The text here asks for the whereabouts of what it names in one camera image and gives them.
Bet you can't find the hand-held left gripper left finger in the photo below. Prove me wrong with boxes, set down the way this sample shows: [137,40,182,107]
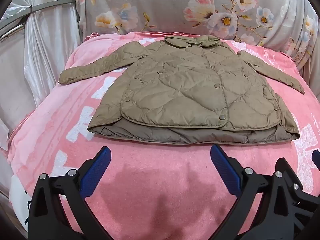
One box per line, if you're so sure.
[27,145,112,240]

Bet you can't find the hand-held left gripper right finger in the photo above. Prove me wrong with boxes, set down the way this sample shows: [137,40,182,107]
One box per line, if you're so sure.
[211,144,295,240]

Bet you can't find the khaki quilted jacket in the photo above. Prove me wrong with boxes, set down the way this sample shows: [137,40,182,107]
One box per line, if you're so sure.
[58,35,305,145]

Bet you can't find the pink printed blanket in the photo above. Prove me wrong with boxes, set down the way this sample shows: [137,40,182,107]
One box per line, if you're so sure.
[7,31,320,240]

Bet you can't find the white satin curtain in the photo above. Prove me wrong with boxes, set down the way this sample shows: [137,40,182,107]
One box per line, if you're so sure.
[0,0,83,153]

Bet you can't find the grey floral quilt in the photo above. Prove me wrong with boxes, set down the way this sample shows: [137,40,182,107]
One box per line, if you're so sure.
[75,0,320,63]

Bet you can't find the grey metal rail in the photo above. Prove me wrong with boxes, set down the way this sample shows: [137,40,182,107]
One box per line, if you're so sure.
[0,0,77,32]

